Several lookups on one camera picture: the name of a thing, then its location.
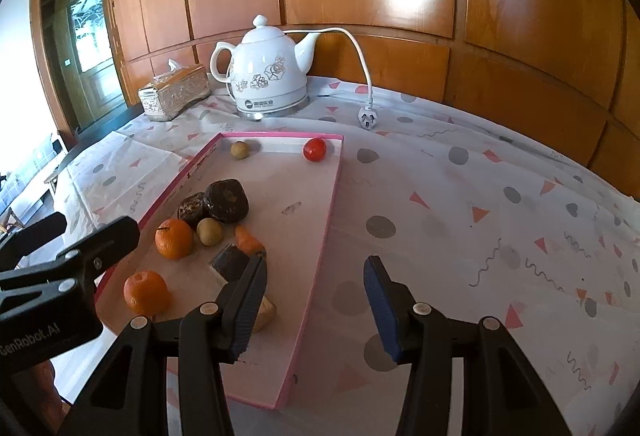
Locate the silver patterned tissue box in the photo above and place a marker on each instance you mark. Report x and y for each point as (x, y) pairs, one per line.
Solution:
(175, 89)

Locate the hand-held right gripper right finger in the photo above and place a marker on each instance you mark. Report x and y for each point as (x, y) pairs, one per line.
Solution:
(382, 316)

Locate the pink-rimmed cardboard tray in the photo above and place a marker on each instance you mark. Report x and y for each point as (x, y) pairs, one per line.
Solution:
(300, 196)

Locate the silver kettle base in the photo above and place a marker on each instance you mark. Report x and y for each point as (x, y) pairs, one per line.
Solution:
(295, 109)

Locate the dark brown walnut cake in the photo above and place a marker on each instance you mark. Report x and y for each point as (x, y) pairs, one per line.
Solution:
(190, 208)

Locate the wooden door with glass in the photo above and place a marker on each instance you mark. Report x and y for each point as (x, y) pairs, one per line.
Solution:
(85, 46)

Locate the orange tangerine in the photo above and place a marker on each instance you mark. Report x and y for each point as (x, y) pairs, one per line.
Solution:
(146, 292)
(173, 238)

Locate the tan longan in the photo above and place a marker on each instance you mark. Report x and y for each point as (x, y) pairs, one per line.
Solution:
(210, 232)
(240, 150)

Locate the red tomato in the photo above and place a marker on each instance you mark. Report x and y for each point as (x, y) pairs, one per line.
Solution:
(314, 150)

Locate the small dark cake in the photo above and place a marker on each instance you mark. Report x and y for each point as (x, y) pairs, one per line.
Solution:
(230, 263)

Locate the small orange carrot piece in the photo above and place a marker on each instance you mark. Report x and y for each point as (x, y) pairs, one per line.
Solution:
(248, 240)

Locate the white floral electric kettle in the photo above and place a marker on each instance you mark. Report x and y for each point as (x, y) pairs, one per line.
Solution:
(265, 61)

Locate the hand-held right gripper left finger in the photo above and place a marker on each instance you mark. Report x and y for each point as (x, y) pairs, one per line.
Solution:
(247, 316)

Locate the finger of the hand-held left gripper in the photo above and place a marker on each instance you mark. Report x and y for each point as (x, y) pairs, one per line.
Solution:
(35, 228)
(107, 241)

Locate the dark chocolate donut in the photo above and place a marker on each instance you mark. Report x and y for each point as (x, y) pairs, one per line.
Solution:
(226, 200)

